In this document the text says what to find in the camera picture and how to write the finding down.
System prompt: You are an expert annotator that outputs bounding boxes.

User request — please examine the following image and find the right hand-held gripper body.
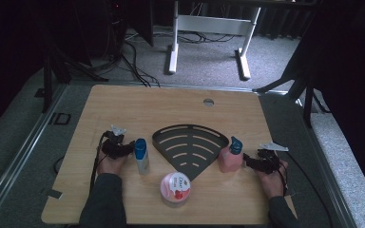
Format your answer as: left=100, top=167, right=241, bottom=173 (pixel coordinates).
left=255, top=141, right=290, bottom=175

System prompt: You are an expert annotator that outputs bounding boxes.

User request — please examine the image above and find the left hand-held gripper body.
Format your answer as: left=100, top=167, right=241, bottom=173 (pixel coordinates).
left=101, top=124, right=129, bottom=161

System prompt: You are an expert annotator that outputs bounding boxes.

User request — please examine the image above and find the white bottle with blue cap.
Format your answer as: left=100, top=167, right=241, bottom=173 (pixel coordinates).
left=133, top=138, right=151, bottom=176

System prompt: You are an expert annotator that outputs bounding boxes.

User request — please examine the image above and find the pink pump bottle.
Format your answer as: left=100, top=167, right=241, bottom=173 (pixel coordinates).
left=218, top=136, right=245, bottom=174

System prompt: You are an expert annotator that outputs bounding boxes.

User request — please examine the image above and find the pink round jar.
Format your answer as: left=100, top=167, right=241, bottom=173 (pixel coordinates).
left=160, top=171, right=192, bottom=208

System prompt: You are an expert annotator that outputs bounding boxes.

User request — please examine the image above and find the black fan-shaped corner shelf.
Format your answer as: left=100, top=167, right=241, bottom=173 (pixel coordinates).
left=151, top=123, right=230, bottom=182

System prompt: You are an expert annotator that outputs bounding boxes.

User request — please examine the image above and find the person's left hand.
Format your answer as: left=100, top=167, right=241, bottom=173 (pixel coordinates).
left=96, top=151, right=129, bottom=177

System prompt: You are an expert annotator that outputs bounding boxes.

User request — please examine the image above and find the person's right hand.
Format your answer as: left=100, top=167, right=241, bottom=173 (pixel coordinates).
left=254, top=159, right=290, bottom=200

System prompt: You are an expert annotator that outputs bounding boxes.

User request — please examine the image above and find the black metal stand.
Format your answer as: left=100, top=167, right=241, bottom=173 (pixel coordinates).
left=252, top=63, right=331, bottom=128
left=41, top=47, right=109, bottom=114

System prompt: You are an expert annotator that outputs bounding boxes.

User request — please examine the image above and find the black equipment rack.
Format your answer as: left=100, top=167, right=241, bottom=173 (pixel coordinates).
left=75, top=0, right=155, bottom=62

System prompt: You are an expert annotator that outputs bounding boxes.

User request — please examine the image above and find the dark pleated curtain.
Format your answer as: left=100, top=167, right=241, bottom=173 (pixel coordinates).
left=254, top=5, right=315, bottom=41

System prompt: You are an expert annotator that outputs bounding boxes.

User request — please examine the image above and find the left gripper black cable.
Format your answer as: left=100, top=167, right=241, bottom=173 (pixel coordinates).
left=52, top=132, right=109, bottom=195

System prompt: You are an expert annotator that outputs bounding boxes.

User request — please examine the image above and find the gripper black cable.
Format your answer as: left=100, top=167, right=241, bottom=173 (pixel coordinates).
left=52, top=132, right=109, bottom=195
left=274, top=141, right=335, bottom=228

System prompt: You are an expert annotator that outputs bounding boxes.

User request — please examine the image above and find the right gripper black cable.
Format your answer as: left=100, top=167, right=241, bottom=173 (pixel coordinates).
left=274, top=141, right=335, bottom=228

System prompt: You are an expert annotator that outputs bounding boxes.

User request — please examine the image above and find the metal platform rail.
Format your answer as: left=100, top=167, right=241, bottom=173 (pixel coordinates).
left=66, top=80, right=298, bottom=96
left=294, top=94, right=359, bottom=228
left=0, top=83, right=69, bottom=222

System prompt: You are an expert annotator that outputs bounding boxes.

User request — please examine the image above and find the black rectangular bracket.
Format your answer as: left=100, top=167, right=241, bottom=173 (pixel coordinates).
left=48, top=111, right=72, bottom=126

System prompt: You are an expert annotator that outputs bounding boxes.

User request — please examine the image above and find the black floor cable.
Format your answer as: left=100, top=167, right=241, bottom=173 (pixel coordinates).
left=120, top=40, right=162, bottom=88
left=176, top=29, right=236, bottom=45

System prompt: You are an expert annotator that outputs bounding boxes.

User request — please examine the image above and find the white metal desk frame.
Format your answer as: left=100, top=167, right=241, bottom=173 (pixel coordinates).
left=166, top=0, right=262, bottom=81

